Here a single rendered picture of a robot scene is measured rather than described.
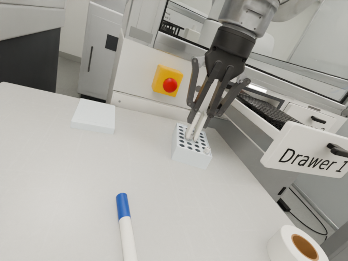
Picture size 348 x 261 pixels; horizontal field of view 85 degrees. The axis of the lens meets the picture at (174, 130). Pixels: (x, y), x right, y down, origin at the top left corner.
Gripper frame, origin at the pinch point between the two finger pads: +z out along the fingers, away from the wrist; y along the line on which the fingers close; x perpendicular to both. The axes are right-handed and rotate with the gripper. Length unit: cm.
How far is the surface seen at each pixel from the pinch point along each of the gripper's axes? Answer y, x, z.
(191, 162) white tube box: 1.4, -5.2, 6.9
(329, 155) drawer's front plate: 32.5, -1.8, -4.2
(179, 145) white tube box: -2.3, -3.2, 4.6
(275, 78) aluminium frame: 26.7, 27.9, -15.0
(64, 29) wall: -189, 314, 36
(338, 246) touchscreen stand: 115, 29, 54
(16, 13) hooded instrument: -62, 32, -4
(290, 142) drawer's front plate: 18.4, -5.6, -5.3
